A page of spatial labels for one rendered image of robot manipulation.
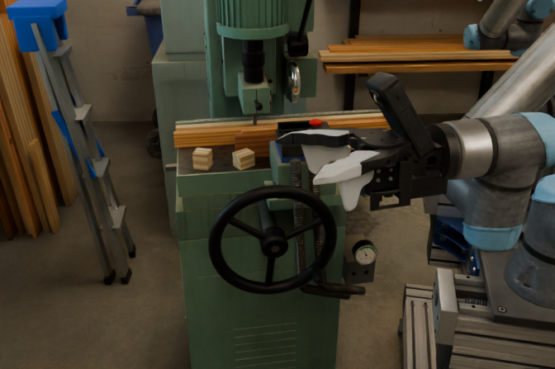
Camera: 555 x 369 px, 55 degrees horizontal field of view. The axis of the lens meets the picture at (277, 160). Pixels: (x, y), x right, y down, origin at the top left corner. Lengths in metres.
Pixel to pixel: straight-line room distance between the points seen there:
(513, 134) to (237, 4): 0.74
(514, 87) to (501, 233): 0.22
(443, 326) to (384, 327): 1.04
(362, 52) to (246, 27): 2.16
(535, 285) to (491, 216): 0.38
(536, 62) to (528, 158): 0.20
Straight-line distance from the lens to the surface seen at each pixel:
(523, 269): 1.13
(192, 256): 1.42
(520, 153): 0.72
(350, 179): 0.58
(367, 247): 1.41
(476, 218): 0.78
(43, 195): 2.74
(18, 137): 2.65
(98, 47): 3.85
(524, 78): 0.87
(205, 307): 1.53
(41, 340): 2.28
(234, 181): 1.30
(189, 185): 1.30
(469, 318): 1.15
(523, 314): 1.10
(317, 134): 0.67
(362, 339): 2.13
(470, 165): 0.68
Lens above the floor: 1.51
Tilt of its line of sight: 27 degrees down
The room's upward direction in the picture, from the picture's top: straight up
